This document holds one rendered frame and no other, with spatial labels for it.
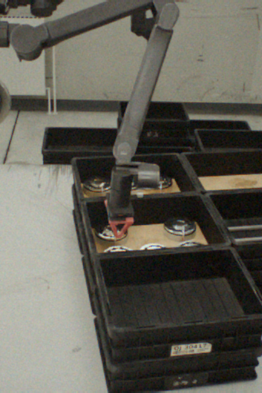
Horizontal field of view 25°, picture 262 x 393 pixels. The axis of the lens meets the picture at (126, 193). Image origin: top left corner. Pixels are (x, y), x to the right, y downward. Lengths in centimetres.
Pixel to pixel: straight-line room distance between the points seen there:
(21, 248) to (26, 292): 23
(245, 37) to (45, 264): 336
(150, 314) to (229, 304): 22
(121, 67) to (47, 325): 339
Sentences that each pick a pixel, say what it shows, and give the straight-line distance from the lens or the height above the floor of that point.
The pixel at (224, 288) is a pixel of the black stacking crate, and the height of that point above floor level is 83.
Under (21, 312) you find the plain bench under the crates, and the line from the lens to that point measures 179.
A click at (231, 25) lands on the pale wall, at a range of 490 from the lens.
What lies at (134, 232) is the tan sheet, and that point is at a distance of 189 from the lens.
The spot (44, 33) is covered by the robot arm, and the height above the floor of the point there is 147.
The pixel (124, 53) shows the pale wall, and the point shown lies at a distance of 484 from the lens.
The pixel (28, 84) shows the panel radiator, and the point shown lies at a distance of 482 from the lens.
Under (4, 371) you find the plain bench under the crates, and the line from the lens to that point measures 163.
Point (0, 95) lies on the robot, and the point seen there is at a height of 116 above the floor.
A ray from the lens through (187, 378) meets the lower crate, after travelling 156.
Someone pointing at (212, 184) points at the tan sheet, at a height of 83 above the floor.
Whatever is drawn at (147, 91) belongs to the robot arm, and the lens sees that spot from 159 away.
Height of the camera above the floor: 188
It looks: 30 degrees down
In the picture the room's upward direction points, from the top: 3 degrees clockwise
